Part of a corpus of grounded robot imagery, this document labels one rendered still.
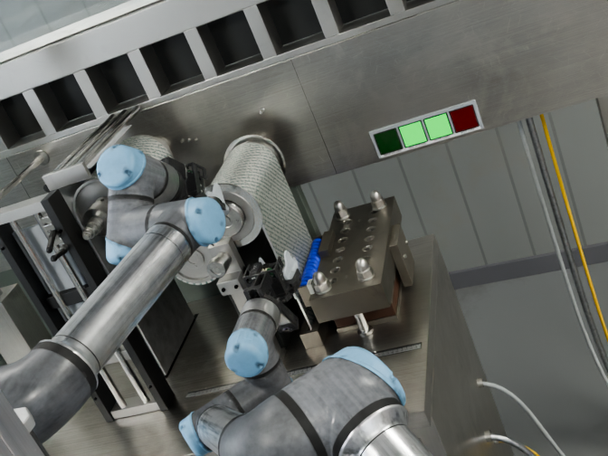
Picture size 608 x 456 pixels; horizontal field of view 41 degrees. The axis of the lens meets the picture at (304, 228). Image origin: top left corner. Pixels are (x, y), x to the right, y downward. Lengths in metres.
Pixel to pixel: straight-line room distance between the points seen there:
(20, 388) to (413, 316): 0.95
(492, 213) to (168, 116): 1.72
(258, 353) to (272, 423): 0.35
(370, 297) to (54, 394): 0.81
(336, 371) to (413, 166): 2.23
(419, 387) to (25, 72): 1.20
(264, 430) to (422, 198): 2.34
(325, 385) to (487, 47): 0.96
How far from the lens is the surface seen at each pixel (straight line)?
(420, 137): 1.89
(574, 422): 2.75
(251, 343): 1.43
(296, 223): 1.86
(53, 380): 1.05
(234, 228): 1.66
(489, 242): 3.42
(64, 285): 1.78
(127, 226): 1.32
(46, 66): 2.08
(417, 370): 1.61
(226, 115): 1.95
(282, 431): 1.09
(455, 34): 1.82
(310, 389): 1.11
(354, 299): 1.68
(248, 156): 1.79
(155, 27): 1.94
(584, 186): 3.30
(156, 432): 1.80
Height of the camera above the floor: 1.83
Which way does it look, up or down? 23 degrees down
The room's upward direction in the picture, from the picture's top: 23 degrees counter-clockwise
